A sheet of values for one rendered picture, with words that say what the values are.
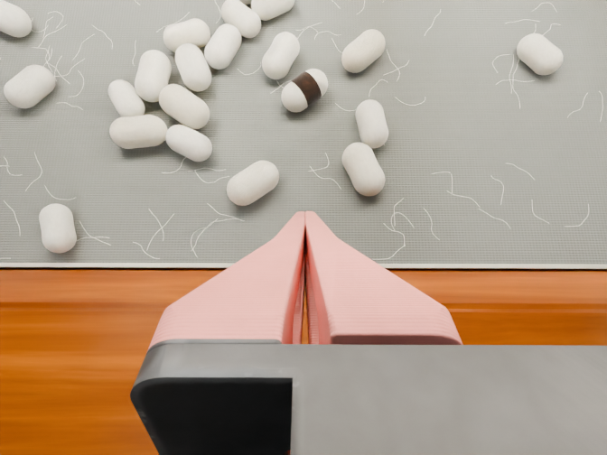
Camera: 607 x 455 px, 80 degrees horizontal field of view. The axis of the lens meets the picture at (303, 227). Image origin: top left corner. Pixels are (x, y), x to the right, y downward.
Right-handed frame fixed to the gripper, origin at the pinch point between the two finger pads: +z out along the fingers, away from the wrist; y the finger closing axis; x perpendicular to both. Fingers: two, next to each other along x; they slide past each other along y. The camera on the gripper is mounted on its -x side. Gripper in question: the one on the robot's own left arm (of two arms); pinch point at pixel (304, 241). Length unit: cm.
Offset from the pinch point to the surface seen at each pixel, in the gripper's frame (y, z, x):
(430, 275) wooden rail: -8.0, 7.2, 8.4
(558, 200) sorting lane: -17.2, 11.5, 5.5
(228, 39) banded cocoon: 5.5, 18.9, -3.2
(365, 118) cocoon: -4.0, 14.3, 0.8
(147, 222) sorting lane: 10.6, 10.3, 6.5
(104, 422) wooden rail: 10.6, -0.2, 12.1
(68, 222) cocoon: 15.1, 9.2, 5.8
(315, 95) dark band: -0.7, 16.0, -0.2
